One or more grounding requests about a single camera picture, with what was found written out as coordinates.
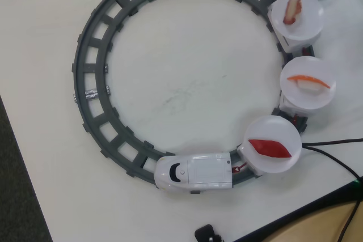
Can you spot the white Shinkansen toy locomotive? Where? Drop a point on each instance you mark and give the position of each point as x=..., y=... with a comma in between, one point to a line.
x=207, y=171

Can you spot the red tuna sushi piece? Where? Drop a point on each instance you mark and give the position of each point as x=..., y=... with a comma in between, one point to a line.
x=269, y=148

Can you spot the pink striped sushi piece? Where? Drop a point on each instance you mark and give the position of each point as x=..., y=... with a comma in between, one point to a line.
x=292, y=11

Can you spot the round white plate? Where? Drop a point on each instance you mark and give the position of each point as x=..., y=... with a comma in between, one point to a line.
x=309, y=18
x=312, y=66
x=266, y=128

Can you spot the crumpled aluminium foil strip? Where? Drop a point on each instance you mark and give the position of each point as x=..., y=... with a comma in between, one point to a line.
x=91, y=94

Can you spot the black plastic device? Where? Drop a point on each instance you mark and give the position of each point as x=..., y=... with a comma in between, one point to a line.
x=207, y=233

